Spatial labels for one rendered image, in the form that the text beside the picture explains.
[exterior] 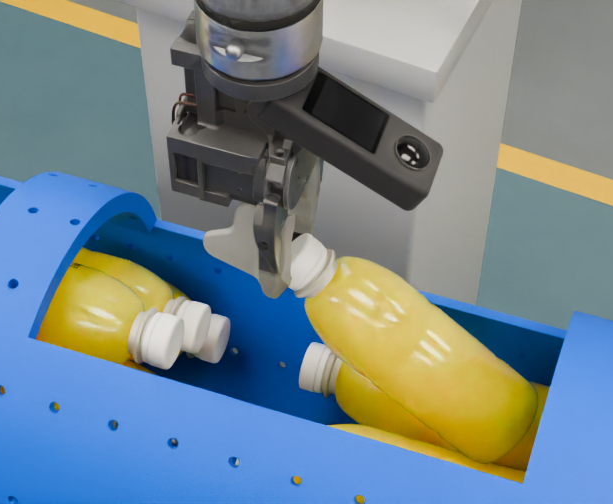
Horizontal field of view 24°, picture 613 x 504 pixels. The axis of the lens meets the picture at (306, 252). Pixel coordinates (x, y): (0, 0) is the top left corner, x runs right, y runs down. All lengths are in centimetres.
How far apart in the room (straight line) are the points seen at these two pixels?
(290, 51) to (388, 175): 10
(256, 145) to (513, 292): 168
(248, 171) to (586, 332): 26
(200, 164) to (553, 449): 28
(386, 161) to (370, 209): 55
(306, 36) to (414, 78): 43
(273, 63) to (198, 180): 13
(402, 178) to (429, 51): 40
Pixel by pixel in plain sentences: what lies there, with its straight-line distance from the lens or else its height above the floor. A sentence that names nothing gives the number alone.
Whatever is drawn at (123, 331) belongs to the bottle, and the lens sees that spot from 104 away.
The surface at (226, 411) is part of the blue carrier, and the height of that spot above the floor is 122.
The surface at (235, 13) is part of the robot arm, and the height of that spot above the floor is 147.
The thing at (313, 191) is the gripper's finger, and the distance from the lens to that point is 99.
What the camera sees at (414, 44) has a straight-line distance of 127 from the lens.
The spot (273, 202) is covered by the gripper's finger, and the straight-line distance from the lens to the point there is 91.
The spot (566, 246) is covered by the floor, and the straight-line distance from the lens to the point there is 264.
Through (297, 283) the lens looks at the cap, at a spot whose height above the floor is 122.
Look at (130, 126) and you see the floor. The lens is 281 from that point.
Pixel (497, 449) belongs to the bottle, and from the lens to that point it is 106.
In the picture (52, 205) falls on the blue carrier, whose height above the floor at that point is 123.
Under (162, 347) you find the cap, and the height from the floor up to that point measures 118.
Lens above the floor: 202
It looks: 51 degrees down
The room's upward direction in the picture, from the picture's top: straight up
